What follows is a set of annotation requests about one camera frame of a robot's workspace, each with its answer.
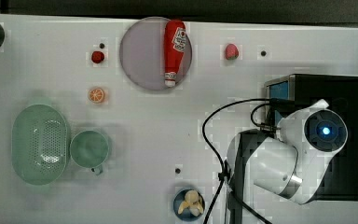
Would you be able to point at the grey round plate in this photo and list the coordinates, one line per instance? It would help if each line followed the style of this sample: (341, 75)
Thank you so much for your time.
(141, 54)

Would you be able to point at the peeled banana toy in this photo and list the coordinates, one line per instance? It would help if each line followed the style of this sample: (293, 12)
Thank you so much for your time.
(193, 202)

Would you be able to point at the green perforated colander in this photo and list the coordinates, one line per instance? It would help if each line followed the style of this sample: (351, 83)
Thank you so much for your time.
(39, 144)

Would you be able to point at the blue bowl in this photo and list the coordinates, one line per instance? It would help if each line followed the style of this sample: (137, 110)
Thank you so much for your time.
(186, 215)

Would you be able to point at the blue oven door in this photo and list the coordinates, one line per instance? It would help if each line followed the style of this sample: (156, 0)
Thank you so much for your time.
(276, 112)

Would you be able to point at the strawberry toy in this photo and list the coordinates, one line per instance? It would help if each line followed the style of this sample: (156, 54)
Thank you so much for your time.
(231, 52)

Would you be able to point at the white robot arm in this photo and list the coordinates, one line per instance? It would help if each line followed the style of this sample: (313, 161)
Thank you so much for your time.
(291, 162)

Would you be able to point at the black toaster oven body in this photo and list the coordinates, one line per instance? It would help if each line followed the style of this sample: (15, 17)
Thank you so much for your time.
(340, 182)

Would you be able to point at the orange slice toy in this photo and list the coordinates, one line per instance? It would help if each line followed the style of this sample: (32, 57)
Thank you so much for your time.
(96, 95)

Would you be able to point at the small red toy fruit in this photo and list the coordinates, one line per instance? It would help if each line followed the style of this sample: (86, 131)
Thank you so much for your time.
(97, 57)

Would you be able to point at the red ketchup bottle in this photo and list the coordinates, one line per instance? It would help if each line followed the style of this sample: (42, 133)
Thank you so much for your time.
(174, 48)

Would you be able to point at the green cup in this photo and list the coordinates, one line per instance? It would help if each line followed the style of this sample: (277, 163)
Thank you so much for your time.
(90, 149)

